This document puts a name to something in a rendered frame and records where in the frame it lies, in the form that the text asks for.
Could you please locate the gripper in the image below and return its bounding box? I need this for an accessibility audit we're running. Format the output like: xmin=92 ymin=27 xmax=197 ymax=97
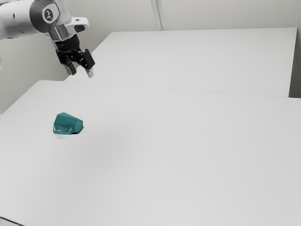
xmin=54 ymin=34 xmax=96 ymax=79

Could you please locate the teal faceted mug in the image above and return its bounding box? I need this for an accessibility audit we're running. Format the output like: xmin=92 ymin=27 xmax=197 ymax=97
xmin=52 ymin=112 xmax=84 ymax=136

